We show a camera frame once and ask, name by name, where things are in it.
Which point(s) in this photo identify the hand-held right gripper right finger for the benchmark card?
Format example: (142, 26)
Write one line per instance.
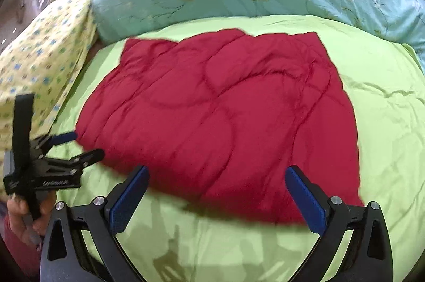
(307, 199)

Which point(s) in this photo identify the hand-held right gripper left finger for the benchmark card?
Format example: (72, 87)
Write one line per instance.
(128, 202)

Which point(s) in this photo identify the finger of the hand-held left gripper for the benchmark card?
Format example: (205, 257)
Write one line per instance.
(86, 158)
(66, 137)

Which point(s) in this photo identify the red puffer jacket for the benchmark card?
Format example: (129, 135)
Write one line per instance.
(215, 122)

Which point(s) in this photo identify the person's left forearm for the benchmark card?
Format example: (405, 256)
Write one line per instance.
(20, 252)

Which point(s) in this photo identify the person's left hand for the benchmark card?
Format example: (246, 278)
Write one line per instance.
(18, 212)

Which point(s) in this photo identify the yellow dotted pillow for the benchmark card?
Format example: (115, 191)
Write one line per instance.
(43, 56)

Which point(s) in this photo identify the light green bed sheet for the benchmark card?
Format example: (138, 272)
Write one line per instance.
(381, 135)

